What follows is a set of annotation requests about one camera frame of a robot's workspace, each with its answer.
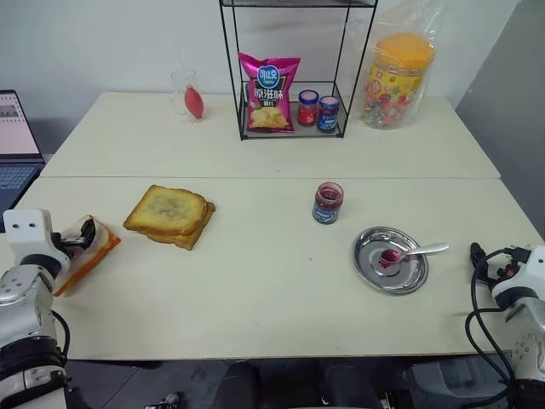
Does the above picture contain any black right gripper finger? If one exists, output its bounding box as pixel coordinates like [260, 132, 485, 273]
[470, 242, 485, 274]

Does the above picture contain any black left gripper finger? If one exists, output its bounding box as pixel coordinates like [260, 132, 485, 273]
[81, 218, 97, 251]

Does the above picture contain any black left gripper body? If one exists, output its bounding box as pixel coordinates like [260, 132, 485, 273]
[51, 232, 86, 259]

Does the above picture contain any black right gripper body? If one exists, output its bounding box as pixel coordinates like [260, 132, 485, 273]
[489, 246, 529, 282]

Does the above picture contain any white bread slice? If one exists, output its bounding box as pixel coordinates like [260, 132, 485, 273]
[53, 215, 123, 298]

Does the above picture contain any metal spoon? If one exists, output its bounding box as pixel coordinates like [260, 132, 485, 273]
[380, 243, 450, 264]

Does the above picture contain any golden toast slice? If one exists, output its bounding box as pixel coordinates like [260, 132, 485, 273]
[125, 199, 216, 251]

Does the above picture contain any open blue-label jam jar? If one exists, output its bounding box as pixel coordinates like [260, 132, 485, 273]
[313, 181, 344, 225]

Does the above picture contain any closed blue-label jam jar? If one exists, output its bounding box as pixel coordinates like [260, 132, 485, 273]
[317, 95, 341, 133]

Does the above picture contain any red-label jam jar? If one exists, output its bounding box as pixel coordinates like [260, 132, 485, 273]
[297, 89, 319, 126]

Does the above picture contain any toast slice with dark stain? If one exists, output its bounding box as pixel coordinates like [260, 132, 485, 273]
[123, 184, 206, 236]

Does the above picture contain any round steel plate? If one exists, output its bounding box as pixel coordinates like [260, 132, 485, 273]
[353, 226, 429, 296]

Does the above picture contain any open laptop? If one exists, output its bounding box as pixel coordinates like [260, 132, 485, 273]
[0, 89, 46, 210]

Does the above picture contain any red bulb dropper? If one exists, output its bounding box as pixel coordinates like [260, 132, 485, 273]
[176, 42, 205, 120]

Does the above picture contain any clear glass cup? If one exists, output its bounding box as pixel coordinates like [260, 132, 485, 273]
[170, 70, 205, 124]

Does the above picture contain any dark rounded shape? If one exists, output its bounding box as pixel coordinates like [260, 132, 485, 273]
[216, 361, 257, 409]
[318, 361, 384, 409]

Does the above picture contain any candy jar with orange lid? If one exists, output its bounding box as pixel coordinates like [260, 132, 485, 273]
[361, 33, 437, 129]

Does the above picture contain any pink potato chips bag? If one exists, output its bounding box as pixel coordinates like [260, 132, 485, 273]
[238, 51, 301, 134]

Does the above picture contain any clear plastic bag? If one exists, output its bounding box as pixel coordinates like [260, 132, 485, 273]
[344, 0, 444, 130]

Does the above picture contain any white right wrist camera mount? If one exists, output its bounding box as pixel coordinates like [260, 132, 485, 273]
[491, 245, 545, 308]

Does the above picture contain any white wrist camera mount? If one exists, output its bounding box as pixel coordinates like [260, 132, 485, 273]
[3, 208, 72, 274]
[491, 245, 545, 308]

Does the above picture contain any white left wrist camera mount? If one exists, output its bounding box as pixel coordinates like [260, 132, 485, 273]
[3, 208, 72, 274]

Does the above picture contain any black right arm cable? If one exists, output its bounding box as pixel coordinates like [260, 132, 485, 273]
[464, 249, 519, 384]

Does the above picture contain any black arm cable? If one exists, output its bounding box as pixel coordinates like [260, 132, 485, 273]
[50, 309, 72, 372]
[464, 249, 519, 384]

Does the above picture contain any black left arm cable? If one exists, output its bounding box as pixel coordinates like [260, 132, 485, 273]
[50, 309, 72, 372]

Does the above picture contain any black wire rack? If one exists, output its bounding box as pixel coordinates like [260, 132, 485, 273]
[219, 0, 380, 141]

